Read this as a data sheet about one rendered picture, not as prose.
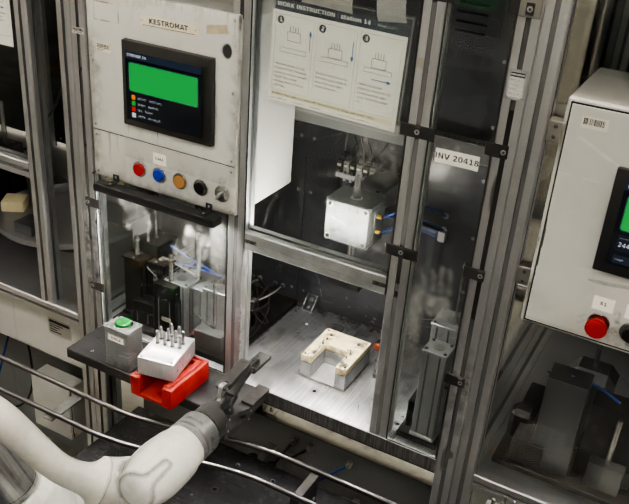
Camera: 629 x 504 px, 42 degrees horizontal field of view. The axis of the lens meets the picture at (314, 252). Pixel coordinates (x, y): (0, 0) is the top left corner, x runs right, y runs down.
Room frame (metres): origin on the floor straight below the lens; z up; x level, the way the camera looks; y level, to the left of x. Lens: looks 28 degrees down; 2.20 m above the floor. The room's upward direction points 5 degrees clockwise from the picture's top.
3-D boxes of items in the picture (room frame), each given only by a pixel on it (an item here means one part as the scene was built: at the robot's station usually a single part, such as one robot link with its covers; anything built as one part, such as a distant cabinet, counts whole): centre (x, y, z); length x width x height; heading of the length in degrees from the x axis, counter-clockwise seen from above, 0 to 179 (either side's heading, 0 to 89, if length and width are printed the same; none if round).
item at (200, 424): (1.25, 0.20, 1.12); 0.09 x 0.06 x 0.09; 63
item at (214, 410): (1.31, 0.17, 1.12); 0.09 x 0.07 x 0.08; 153
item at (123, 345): (1.77, 0.47, 0.97); 0.08 x 0.08 x 0.12; 63
